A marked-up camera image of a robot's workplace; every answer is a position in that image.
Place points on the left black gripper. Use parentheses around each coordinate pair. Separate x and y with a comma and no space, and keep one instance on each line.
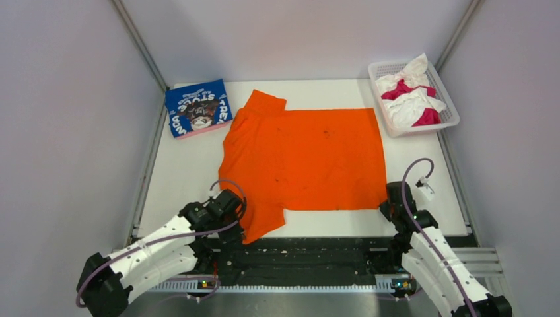
(235,235)

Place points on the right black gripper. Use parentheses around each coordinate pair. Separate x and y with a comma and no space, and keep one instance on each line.
(385,210)

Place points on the orange t-shirt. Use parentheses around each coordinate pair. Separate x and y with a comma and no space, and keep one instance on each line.
(301,160)

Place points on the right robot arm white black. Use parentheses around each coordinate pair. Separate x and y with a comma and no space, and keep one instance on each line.
(420,248)

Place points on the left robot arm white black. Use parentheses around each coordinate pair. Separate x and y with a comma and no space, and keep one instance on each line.
(110,283)

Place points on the folded pink t-shirt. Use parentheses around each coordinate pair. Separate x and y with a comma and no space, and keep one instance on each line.
(207,129)

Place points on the white plastic basket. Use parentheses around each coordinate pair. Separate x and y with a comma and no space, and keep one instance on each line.
(448,117)

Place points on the folded blue printed t-shirt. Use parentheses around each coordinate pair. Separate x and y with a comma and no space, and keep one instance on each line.
(195,107)

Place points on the white and pink crumpled t-shirt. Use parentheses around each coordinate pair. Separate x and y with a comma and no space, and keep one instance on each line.
(409,98)

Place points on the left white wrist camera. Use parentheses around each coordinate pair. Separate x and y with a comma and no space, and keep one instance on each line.
(213,193)

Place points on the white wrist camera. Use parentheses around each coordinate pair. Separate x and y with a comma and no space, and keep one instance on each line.
(213,193)
(425,188)

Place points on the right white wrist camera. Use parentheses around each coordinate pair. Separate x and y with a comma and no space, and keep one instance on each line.
(425,188)

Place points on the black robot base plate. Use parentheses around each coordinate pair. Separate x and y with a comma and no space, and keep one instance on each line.
(222,253)

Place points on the aluminium rail frame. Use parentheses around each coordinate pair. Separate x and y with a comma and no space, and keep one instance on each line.
(329,271)

